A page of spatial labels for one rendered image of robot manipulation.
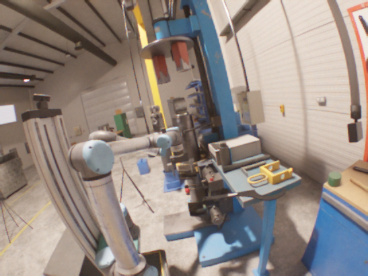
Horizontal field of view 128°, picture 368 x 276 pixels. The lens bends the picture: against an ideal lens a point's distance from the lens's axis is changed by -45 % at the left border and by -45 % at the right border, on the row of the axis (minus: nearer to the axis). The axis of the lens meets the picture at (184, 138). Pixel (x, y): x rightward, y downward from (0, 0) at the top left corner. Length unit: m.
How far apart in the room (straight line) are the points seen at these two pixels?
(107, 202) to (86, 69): 13.99
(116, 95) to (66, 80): 5.03
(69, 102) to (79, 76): 2.31
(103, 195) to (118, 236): 0.18
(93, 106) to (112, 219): 13.22
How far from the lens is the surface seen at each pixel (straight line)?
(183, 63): 1.55
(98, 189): 0.60
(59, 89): 15.76
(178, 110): 1.66
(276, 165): 1.17
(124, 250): 0.73
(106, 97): 13.24
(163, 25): 1.84
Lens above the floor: 1.62
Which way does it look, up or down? 13 degrees down
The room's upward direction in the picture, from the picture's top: 13 degrees counter-clockwise
